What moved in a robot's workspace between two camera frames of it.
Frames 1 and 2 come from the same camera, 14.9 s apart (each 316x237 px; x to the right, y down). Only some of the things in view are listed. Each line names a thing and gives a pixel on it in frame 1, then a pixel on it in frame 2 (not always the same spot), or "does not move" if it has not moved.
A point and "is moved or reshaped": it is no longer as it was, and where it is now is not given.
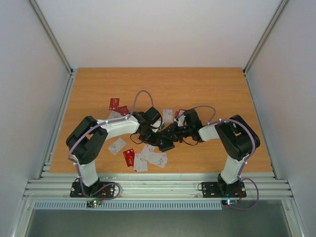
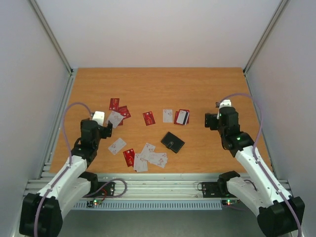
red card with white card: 179,115 does not move
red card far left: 114,103 does not move
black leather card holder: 165,143 is moved or reshaped
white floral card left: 114,115 does not move
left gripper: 153,142 to 107,131
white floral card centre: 167,116 does not move
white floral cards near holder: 159,159 does not move
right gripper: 176,133 to 210,121
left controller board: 94,202 does not move
